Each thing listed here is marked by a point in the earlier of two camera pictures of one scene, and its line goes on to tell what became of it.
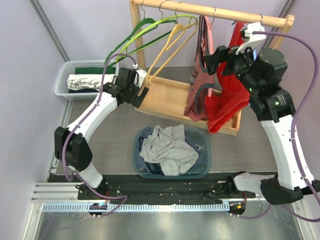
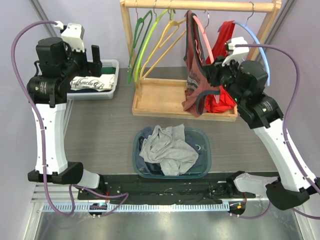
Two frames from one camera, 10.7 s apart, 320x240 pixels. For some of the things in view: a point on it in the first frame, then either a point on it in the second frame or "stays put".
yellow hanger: (166, 47) → (144, 75)
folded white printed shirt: (88, 82) stays put
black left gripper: (136, 100) → (92, 69)
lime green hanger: (124, 49) → (145, 43)
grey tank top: (169, 148) stays put
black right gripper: (220, 56) → (214, 75)
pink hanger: (211, 47) → (203, 30)
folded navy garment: (83, 90) stays put
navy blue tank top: (155, 168) stays put
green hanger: (172, 22) → (136, 51)
